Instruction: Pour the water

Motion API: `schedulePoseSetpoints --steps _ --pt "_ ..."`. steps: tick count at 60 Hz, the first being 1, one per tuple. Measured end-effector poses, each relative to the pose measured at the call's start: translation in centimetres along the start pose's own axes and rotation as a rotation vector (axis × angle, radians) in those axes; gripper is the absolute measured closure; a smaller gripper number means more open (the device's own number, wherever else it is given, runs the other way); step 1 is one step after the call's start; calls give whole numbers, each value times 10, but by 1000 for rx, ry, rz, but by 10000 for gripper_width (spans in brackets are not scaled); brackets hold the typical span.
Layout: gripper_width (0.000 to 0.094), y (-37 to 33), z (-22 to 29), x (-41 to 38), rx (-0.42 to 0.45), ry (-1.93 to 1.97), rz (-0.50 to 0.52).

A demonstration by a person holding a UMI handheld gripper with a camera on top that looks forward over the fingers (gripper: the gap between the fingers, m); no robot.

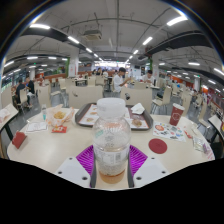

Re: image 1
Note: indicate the person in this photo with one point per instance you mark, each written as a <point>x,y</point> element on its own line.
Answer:
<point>118,81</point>
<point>30,87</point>
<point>19,90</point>
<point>148,78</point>

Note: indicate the flat round red coaster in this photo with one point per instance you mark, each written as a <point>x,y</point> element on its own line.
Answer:
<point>157,146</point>

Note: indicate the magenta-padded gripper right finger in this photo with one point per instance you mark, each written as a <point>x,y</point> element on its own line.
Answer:
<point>138,160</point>

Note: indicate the small red sauce packet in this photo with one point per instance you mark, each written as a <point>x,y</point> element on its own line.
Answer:
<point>188,134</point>

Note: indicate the clear plastic food bag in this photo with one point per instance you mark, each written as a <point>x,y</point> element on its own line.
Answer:
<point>59,115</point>

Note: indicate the clear plastic tea bottle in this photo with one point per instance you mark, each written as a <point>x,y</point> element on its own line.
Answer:
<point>111,140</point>

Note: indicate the small red snack packet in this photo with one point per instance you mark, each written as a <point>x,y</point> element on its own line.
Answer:
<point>59,129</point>

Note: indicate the flat red wallet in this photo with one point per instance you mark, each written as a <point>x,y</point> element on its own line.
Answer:
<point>19,139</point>

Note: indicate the printed paper tray liner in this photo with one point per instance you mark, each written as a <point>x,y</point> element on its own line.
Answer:
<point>87,116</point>

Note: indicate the small clear blue bottle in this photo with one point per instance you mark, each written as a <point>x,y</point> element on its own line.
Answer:
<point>44,113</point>

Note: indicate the clear plastic wrapper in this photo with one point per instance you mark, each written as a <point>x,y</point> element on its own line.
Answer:
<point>198,143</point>

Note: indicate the printed sticker sheet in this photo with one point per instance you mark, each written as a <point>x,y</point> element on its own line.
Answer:
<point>168,131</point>

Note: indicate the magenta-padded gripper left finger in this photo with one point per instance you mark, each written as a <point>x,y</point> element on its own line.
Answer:
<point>85,160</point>

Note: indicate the crumpled white napkin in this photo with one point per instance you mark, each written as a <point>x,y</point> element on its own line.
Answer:
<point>137,108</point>

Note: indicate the dark brown food tray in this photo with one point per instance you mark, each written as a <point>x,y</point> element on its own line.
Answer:
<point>79,118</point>

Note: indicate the beige canteen chairs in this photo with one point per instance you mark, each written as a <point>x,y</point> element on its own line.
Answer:
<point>83,96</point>

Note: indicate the ceiling strip lights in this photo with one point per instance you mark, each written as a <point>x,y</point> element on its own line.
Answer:
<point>40,26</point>

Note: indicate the ceiling air conditioner unit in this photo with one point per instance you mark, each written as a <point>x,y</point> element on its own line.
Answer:
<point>92,35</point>

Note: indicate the white paper receipt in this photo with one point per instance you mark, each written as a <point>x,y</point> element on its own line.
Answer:
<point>36,127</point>

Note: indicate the red paper cup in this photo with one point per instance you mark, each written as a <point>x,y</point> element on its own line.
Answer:
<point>176,115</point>

